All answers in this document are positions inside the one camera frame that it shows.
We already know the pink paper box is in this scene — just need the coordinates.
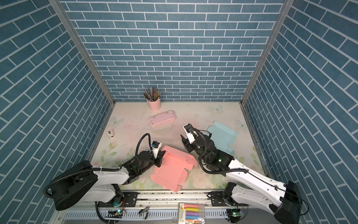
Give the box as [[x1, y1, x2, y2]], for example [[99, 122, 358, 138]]
[[150, 146, 198, 192]]

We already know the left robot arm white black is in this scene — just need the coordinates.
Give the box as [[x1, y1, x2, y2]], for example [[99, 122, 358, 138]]
[[43, 150, 166, 211]]

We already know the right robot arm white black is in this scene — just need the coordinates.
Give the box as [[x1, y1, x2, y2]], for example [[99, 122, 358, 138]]
[[181, 133, 306, 224]]

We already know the light blue flat paper box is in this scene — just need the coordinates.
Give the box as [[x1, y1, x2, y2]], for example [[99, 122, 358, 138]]
[[208, 121, 238, 156]]

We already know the pink pencil case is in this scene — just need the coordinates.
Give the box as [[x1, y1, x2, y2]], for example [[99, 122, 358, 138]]
[[148, 110, 176, 127]]

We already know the small white pencil sharpener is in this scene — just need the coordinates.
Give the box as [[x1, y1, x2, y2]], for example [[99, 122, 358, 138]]
[[106, 129, 114, 139]]

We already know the pink pencil cup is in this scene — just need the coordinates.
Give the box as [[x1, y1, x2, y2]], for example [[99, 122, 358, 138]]
[[147, 99, 161, 111]]

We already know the black metal clip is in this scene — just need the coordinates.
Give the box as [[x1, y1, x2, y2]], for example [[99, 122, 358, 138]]
[[139, 206, 150, 220]]

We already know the pack of coloured markers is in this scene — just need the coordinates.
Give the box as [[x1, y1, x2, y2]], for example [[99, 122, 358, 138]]
[[177, 203, 206, 224]]

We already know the bundle of coloured pencils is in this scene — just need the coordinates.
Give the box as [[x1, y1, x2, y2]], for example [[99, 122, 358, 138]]
[[143, 87, 161, 102]]

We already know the left small circuit board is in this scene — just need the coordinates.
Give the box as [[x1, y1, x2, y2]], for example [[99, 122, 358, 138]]
[[105, 210, 125, 218]]

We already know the small circuit board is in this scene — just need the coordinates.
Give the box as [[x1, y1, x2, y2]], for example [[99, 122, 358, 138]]
[[105, 210, 125, 218], [226, 209, 241, 224]]

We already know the right small circuit board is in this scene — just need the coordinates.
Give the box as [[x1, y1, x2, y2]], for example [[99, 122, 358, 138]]
[[226, 209, 241, 224]]

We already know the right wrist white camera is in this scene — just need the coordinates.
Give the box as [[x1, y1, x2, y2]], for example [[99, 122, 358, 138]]
[[183, 123, 197, 144]]

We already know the wrist white camera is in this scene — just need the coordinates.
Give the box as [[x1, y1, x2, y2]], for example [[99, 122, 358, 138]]
[[152, 141, 162, 159], [183, 123, 197, 144]]

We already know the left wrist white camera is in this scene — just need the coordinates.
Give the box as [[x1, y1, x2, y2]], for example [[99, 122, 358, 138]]
[[152, 141, 162, 159]]

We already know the left black corrugated cable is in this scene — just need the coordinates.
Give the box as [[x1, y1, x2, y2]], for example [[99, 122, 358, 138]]
[[42, 133, 152, 198]]

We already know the aluminium front rail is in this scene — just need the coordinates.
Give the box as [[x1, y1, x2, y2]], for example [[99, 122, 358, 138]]
[[55, 189, 289, 211]]

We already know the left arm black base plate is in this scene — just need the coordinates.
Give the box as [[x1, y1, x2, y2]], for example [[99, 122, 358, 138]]
[[98, 192, 138, 208]]

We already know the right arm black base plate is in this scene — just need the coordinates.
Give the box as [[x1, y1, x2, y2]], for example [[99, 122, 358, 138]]
[[207, 191, 238, 207]]

